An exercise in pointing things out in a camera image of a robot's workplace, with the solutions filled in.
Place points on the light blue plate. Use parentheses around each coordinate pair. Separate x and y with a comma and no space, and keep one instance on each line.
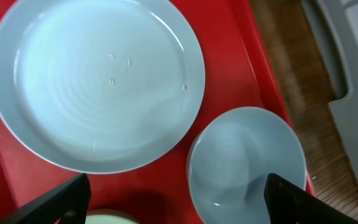
(102,86)

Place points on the light blue bowl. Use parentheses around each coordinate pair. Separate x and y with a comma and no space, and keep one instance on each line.
(229,161)

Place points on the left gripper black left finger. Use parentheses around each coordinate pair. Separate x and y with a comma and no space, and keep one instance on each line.
(67,203)

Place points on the grey dishwasher rack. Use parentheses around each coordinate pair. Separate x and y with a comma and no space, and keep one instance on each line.
(334,24)

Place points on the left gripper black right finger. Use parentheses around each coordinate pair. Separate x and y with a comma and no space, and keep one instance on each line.
(288,204)

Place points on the red tray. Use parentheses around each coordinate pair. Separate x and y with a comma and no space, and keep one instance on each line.
(238,73)

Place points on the mint green bowl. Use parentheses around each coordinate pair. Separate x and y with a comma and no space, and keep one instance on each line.
(108,216)

